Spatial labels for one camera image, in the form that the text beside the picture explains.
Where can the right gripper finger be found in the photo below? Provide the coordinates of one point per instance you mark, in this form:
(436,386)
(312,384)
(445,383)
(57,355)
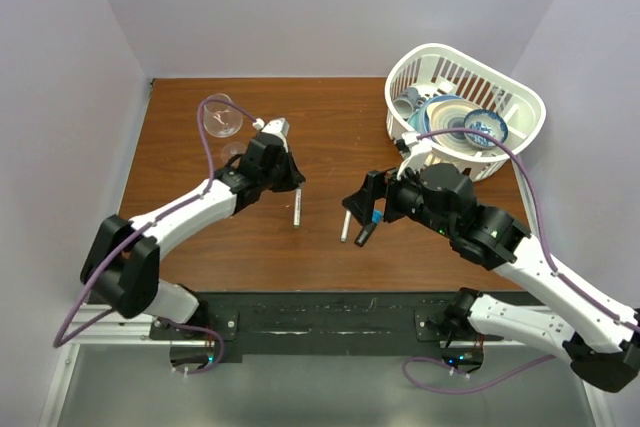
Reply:
(360,205)
(375,187)

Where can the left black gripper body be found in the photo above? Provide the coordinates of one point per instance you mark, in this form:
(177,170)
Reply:
(282,178)

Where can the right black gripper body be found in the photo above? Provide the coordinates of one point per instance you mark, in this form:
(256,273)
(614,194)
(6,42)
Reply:
(404,196)

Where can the blue marker cap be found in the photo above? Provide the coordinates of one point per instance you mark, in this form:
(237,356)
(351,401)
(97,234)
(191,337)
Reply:
(377,216)

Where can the black marker pen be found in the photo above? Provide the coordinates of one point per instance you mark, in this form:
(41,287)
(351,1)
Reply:
(364,234)

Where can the white pen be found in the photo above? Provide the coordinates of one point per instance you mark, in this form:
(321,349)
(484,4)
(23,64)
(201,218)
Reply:
(297,208)
(345,227)

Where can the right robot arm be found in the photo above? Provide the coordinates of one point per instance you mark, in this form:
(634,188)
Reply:
(595,335)

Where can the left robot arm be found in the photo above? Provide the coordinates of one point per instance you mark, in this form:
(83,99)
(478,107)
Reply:
(122,267)

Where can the light blue plate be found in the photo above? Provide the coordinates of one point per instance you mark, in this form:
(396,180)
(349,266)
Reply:
(419,120)

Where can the grey mug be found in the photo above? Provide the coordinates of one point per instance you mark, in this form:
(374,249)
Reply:
(408,101)

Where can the beige blue plate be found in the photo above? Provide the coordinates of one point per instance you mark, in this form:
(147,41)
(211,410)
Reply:
(449,113)

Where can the blue patterned bowl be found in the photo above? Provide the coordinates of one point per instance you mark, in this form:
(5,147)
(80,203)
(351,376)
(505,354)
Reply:
(486,126)

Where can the white plastic dish basket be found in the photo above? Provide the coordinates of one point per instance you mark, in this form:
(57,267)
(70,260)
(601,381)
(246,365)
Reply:
(436,87)

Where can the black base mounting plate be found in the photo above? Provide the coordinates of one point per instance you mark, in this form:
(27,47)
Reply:
(399,324)

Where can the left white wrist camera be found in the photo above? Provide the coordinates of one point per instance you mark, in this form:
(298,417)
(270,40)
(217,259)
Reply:
(278,127)

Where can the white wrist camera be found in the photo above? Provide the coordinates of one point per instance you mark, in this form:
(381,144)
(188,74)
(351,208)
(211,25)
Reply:
(413,151)
(278,127)

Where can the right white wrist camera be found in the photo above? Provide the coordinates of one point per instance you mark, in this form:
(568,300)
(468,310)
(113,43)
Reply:
(413,151)

